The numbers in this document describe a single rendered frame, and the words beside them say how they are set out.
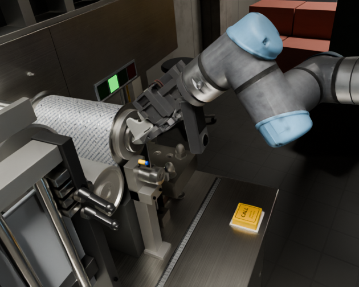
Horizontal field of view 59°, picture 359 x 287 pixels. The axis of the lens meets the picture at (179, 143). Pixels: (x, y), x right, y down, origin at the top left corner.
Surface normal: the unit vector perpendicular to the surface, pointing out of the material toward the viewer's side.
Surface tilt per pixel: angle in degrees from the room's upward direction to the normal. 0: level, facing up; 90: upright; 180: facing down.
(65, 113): 37
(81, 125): 55
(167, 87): 90
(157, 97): 50
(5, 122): 90
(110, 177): 90
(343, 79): 66
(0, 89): 90
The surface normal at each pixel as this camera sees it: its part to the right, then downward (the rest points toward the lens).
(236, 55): -0.44, 0.40
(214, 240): -0.09, -0.82
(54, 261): 0.90, 0.18
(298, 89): 0.40, -0.36
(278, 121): -0.32, 0.23
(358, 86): -0.75, 0.36
